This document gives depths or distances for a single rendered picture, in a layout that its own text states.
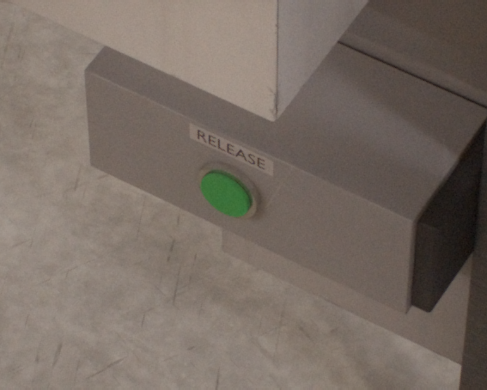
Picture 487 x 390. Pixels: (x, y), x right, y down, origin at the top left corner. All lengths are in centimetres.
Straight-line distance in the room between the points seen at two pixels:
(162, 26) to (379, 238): 23
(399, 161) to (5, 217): 151
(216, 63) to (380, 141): 21
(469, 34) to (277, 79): 21
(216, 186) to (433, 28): 14
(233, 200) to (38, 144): 152
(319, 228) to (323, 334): 137
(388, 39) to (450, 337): 23
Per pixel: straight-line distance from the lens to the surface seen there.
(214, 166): 149
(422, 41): 149
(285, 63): 127
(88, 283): 290
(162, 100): 149
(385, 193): 145
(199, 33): 128
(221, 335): 286
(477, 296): 154
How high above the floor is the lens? 232
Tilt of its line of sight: 52 degrees down
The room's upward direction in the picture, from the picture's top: straight up
